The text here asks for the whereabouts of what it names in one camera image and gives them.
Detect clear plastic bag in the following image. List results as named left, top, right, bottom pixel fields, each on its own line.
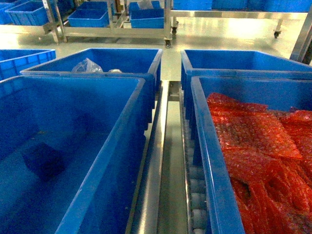
left=72, top=58, right=103, bottom=73

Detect blue bin far left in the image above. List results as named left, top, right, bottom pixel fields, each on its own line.
left=0, top=49, right=56, bottom=80

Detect blue bin with red bags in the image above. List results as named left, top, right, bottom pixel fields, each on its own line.
left=191, top=77, right=312, bottom=234

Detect background steel cart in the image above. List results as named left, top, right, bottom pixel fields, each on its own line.
left=41, top=0, right=178, bottom=48

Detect blue bin rear right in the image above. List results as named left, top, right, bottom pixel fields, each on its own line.
left=181, top=49, right=312, bottom=119

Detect blue block part with knob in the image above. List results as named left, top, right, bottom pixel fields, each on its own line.
left=22, top=142, right=65, bottom=182

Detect blue bin rear left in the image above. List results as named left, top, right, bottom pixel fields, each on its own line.
left=20, top=48, right=163, bottom=122

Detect steel flow rack shelf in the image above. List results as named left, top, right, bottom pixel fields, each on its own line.
left=126, top=80, right=210, bottom=234

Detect blue bin front left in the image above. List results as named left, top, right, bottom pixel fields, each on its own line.
left=0, top=76, right=149, bottom=234

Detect red bubble wrap bags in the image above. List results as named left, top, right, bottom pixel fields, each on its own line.
left=207, top=93, right=312, bottom=234

